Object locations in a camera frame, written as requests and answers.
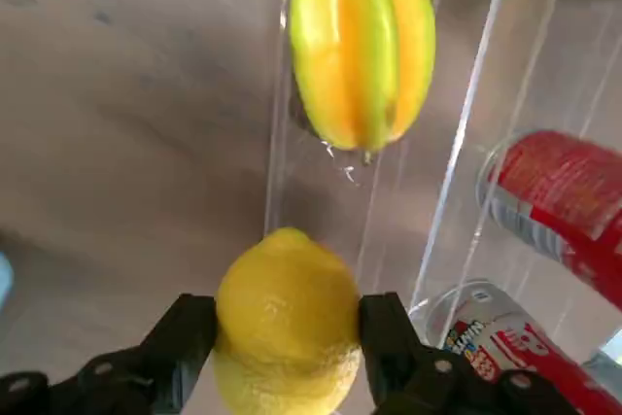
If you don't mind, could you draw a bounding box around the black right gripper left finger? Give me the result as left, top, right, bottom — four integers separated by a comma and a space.
0, 293, 218, 415

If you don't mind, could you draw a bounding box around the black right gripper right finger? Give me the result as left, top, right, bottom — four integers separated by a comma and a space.
358, 292, 584, 415

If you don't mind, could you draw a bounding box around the red drink bottle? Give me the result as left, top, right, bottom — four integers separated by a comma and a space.
427, 281, 622, 415
478, 129, 622, 312

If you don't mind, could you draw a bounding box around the yellow lemon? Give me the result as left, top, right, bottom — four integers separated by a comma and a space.
212, 226, 363, 415

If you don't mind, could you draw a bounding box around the blue plastic basket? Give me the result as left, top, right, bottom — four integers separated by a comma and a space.
0, 239, 15, 319

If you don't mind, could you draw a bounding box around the clear acrylic rack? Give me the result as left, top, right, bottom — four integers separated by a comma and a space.
261, 0, 622, 415

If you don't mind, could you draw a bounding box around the yellow green star fruit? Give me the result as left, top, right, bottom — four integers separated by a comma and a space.
289, 0, 437, 153

